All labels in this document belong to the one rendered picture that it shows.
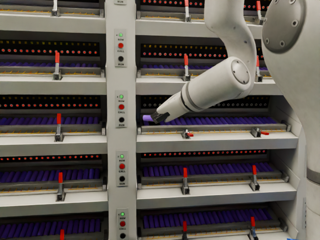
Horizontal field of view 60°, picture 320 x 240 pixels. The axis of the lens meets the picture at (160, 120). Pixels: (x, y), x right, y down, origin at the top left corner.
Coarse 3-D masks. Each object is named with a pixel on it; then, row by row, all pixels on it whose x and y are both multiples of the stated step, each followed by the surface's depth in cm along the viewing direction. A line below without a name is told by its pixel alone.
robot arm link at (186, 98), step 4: (188, 84) 70; (184, 88) 71; (184, 92) 70; (188, 92) 69; (184, 96) 70; (188, 96) 69; (184, 100) 71; (188, 100) 70; (188, 104) 70; (192, 104) 70; (192, 108) 71; (196, 108) 70; (200, 108) 70
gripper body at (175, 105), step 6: (174, 96) 77; (180, 96) 72; (168, 102) 75; (174, 102) 73; (180, 102) 72; (162, 108) 76; (168, 108) 74; (174, 108) 73; (180, 108) 72; (186, 108) 72; (174, 114) 74; (180, 114) 74; (168, 120) 77
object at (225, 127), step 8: (144, 128) 99; (152, 128) 99; (160, 128) 100; (168, 128) 100; (176, 128) 100; (192, 128) 101; (200, 128) 102; (208, 128) 102; (216, 128) 103; (224, 128) 103; (232, 128) 104; (240, 128) 104; (248, 128) 105; (264, 128) 106; (272, 128) 106; (280, 128) 107
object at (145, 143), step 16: (144, 112) 111; (288, 128) 107; (144, 144) 95; (160, 144) 96; (176, 144) 97; (192, 144) 98; (208, 144) 99; (224, 144) 100; (240, 144) 101; (256, 144) 102; (272, 144) 103; (288, 144) 104
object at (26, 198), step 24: (0, 168) 103; (24, 168) 104; (48, 168) 105; (72, 168) 106; (96, 168) 108; (0, 192) 94; (24, 192) 96; (48, 192) 95; (72, 192) 97; (96, 192) 98; (0, 216) 91
